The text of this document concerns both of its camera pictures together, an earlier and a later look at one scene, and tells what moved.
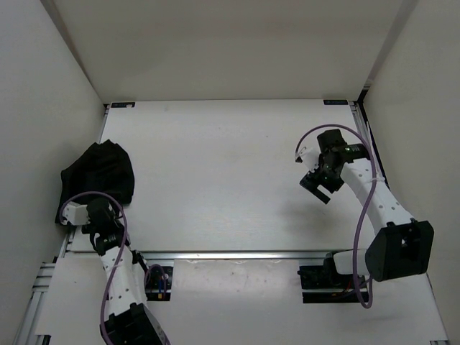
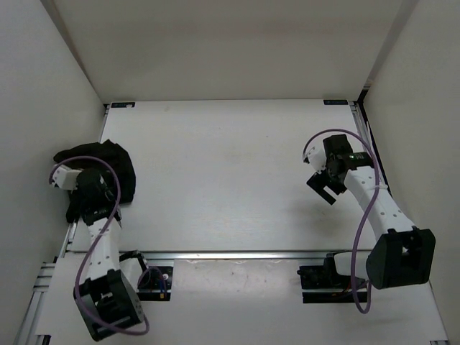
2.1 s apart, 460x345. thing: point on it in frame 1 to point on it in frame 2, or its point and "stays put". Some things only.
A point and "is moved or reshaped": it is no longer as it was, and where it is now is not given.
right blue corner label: x=335 y=101 stays put
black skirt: x=105 y=167 is moved or reshaped
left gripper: x=90 y=226 to x=106 y=177
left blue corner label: x=122 y=104 stays put
